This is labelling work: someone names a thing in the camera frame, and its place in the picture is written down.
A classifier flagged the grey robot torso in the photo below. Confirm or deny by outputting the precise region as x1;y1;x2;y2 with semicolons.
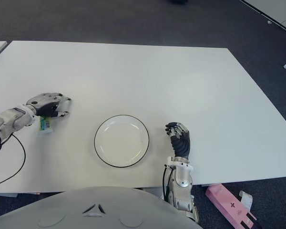
0;186;203;229

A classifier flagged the pink cardboard box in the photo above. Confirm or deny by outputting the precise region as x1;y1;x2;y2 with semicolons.
205;183;257;229

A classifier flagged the white paper tag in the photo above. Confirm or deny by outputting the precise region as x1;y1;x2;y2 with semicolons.
238;190;253;212

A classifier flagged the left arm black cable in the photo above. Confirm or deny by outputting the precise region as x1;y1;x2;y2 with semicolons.
0;133;26;187

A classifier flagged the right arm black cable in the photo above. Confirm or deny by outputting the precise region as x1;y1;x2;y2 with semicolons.
162;166;175;199

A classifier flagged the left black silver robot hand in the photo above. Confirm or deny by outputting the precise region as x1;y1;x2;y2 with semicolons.
26;92;72;119

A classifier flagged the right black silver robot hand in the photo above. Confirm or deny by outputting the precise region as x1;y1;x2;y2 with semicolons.
164;122;191;159

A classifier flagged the green toothpaste tube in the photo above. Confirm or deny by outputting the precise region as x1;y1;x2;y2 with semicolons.
38;116;54;135

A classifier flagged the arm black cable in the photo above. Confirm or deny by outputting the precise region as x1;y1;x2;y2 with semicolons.
0;133;26;187
162;166;175;199

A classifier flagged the white plate with black rim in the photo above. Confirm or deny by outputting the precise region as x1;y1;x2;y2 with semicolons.
93;114;150;167

